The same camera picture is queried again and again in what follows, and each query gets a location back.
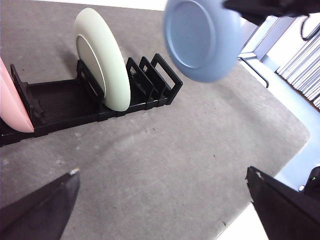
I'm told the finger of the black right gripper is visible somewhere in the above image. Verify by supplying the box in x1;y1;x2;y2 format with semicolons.
239;11;270;26
223;0;276;16

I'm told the black plastic plate rack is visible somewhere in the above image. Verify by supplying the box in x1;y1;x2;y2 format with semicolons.
0;53;184;148

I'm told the blue round plate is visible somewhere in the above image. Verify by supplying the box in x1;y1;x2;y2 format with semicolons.
162;0;244;83

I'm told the pink round plate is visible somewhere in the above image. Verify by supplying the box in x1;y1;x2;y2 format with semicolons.
0;57;35;133

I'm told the pale green round plate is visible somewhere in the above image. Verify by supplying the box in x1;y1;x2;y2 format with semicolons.
73;7;132;112

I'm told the pale metal frame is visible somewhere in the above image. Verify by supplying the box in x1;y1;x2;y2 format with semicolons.
237;15;298;89

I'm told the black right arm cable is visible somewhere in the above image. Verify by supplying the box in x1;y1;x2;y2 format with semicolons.
300;11;320;41

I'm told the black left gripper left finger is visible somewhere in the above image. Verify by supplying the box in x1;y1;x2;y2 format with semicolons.
0;168;81;240

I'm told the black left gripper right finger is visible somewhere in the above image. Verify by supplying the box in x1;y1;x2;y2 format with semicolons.
244;166;320;240

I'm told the grey slatted panel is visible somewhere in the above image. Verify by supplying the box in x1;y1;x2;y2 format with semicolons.
274;31;320;110

